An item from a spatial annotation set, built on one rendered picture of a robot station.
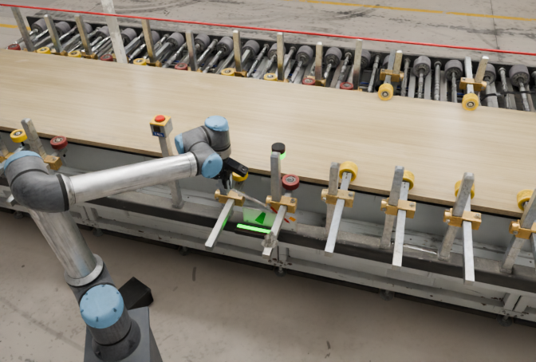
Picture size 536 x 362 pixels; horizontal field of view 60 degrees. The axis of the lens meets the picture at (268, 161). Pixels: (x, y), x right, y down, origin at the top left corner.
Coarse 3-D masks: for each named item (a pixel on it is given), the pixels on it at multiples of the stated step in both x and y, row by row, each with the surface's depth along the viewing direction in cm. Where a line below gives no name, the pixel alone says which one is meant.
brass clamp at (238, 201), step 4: (216, 192) 218; (232, 192) 217; (244, 192) 217; (216, 196) 218; (220, 196) 217; (224, 196) 216; (228, 196) 215; (232, 196) 215; (236, 196) 215; (220, 200) 218; (224, 200) 218; (236, 200) 215; (240, 200) 214; (244, 200) 219; (236, 204) 217; (240, 204) 216
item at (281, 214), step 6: (288, 192) 215; (282, 210) 206; (276, 216) 204; (282, 216) 203; (276, 222) 201; (276, 228) 198; (276, 234) 195; (270, 246) 191; (264, 252) 189; (270, 252) 189; (264, 258) 190
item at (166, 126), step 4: (164, 116) 201; (168, 116) 201; (152, 120) 199; (164, 120) 199; (168, 120) 200; (152, 124) 198; (156, 124) 198; (160, 124) 197; (164, 124) 197; (168, 124) 201; (152, 128) 200; (160, 128) 198; (164, 128) 198; (168, 128) 202; (172, 128) 205; (152, 132) 201; (160, 132) 200; (164, 132) 199; (168, 132) 202; (160, 136) 202; (164, 136) 201
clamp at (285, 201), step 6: (270, 198) 211; (282, 198) 211; (288, 198) 211; (294, 198) 210; (276, 204) 209; (282, 204) 208; (288, 204) 208; (294, 204) 207; (276, 210) 212; (288, 210) 209; (294, 210) 209
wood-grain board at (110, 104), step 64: (0, 64) 313; (64, 64) 310; (128, 64) 307; (0, 128) 258; (64, 128) 253; (128, 128) 251; (192, 128) 249; (256, 128) 247; (320, 128) 245; (384, 128) 243; (448, 128) 242; (512, 128) 240; (384, 192) 209; (448, 192) 206; (512, 192) 205
